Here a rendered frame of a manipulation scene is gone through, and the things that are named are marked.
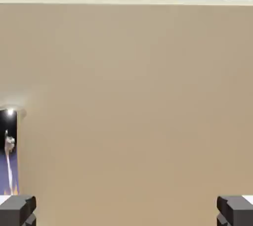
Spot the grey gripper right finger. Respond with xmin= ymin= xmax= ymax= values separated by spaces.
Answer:
xmin=216 ymin=194 xmax=253 ymax=226

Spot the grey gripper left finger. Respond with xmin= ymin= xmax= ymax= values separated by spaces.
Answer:
xmin=0 ymin=194 xmax=37 ymax=226

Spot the light wood cabinet door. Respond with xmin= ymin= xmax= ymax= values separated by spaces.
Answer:
xmin=0 ymin=2 xmax=253 ymax=226

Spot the light wood cabinet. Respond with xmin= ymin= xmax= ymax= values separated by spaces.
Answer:
xmin=0 ymin=0 xmax=253 ymax=226

